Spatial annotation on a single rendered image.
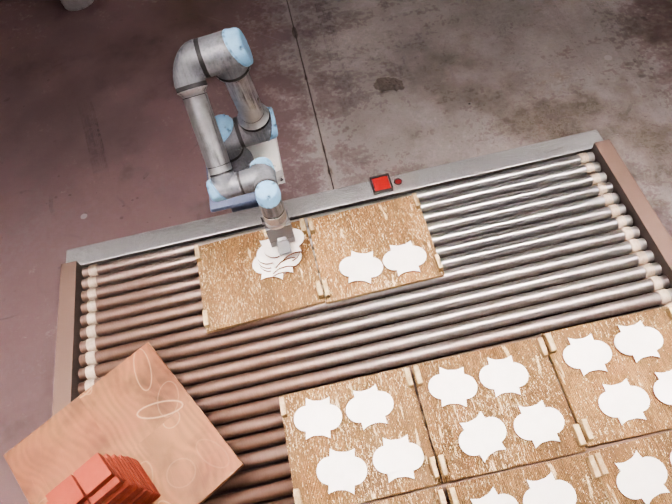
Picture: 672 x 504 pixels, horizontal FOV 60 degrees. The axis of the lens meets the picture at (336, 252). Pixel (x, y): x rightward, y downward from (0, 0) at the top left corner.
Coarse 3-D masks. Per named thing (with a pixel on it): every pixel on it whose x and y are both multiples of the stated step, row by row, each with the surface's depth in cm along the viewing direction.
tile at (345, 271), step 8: (352, 256) 200; (360, 256) 200; (368, 256) 200; (344, 264) 199; (352, 264) 199; (360, 264) 198; (368, 264) 198; (376, 264) 198; (344, 272) 197; (352, 272) 197; (360, 272) 197; (368, 272) 197; (376, 272) 196; (352, 280) 196; (360, 280) 195; (368, 280) 195
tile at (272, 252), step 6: (294, 228) 204; (294, 234) 202; (300, 234) 202; (300, 240) 201; (264, 246) 201; (270, 246) 201; (276, 246) 201; (294, 246) 200; (264, 252) 200; (270, 252) 199; (276, 252) 199; (294, 252) 199; (282, 258) 198
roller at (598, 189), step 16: (576, 192) 208; (592, 192) 208; (608, 192) 209; (496, 208) 208; (512, 208) 207; (528, 208) 207; (544, 208) 209; (432, 224) 207; (448, 224) 207; (464, 224) 207; (160, 288) 204; (176, 288) 204; (192, 288) 205; (96, 304) 204; (112, 304) 204; (128, 304) 205
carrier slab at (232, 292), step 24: (240, 240) 210; (216, 264) 205; (240, 264) 204; (312, 264) 201; (216, 288) 200; (240, 288) 199; (264, 288) 198; (288, 288) 197; (312, 288) 196; (216, 312) 195; (240, 312) 194; (264, 312) 193; (288, 312) 194
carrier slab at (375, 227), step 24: (336, 216) 211; (360, 216) 210; (384, 216) 209; (408, 216) 208; (312, 240) 207; (336, 240) 206; (360, 240) 205; (384, 240) 204; (408, 240) 203; (336, 264) 200; (432, 264) 197; (336, 288) 195; (360, 288) 195; (384, 288) 194
